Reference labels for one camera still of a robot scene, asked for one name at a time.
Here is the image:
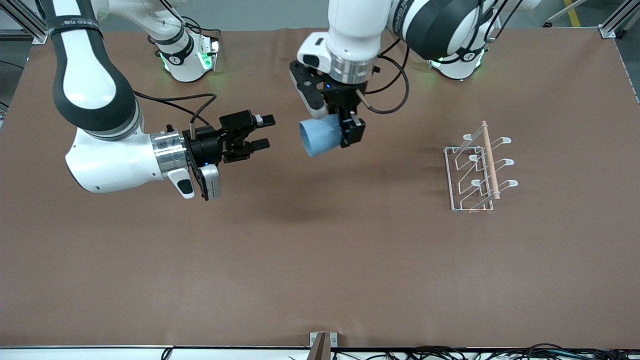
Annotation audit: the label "black cable bundle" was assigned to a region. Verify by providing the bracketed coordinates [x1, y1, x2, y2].
[332, 343, 640, 360]

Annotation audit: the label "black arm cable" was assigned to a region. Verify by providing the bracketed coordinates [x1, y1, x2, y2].
[132, 90, 219, 132]
[366, 36, 412, 116]

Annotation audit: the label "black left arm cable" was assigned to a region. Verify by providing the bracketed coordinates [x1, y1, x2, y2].
[366, 36, 412, 116]

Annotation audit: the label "white wire cup holder rack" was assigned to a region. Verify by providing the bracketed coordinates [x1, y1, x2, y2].
[443, 120, 519, 214]

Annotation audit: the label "aluminium frame post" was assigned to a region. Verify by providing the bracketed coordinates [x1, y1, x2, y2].
[0, 0, 51, 45]
[599, 0, 640, 40]

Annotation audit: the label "brown table cover mat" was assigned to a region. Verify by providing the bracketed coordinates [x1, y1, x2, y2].
[0, 26, 640, 349]

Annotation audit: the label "white stand leg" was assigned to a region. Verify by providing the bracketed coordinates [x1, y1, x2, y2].
[543, 0, 588, 28]

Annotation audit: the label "light blue plastic cup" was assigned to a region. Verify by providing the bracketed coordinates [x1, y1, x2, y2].
[299, 114, 344, 158]

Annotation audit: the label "black base power cable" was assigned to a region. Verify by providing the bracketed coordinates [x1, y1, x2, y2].
[180, 16, 222, 41]

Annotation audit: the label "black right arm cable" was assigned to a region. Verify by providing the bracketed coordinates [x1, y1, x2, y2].
[132, 90, 219, 132]

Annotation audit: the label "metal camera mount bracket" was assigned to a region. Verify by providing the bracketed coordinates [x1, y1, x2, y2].
[309, 332, 338, 360]

